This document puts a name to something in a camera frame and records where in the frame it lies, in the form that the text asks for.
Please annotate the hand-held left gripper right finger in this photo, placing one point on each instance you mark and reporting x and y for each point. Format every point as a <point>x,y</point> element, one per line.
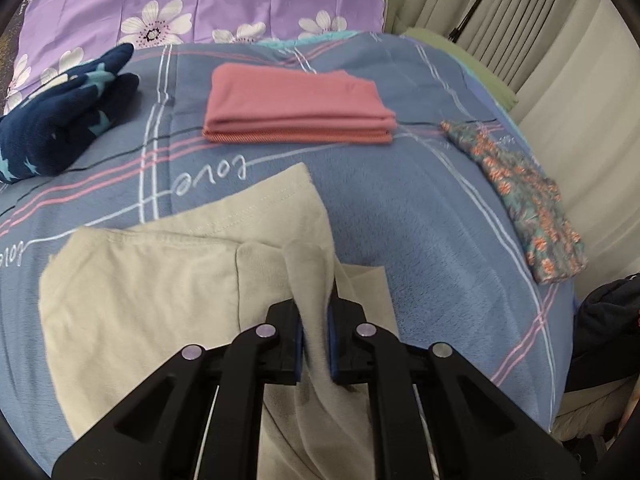
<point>332,350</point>

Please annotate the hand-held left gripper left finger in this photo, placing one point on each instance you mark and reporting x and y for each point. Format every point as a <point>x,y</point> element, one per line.
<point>299,350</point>

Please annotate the beige small shirt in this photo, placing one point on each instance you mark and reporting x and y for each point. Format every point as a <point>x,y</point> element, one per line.
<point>165,285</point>

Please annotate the dark clothes pile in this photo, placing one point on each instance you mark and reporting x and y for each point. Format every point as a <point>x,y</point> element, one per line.
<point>610,330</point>

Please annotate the folded pink cloth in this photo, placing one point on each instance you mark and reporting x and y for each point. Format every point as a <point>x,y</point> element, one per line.
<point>295,102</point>

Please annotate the teal floral print cloth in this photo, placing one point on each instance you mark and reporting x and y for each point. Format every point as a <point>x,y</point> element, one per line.
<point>525,195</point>

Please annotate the green mattress edge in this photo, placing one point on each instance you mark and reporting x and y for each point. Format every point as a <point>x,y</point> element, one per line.
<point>465,62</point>

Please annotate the navy star print fleece blanket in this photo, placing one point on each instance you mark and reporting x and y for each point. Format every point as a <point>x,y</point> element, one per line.
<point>55,120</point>

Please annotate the purple flower print pillow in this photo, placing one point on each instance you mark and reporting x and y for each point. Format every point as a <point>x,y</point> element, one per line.
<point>210,0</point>

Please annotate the grey curtain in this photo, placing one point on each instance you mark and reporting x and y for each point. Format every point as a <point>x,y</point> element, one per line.
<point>565,60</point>

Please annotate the black floor lamp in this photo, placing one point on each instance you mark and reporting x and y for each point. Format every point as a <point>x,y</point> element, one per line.
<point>475,5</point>

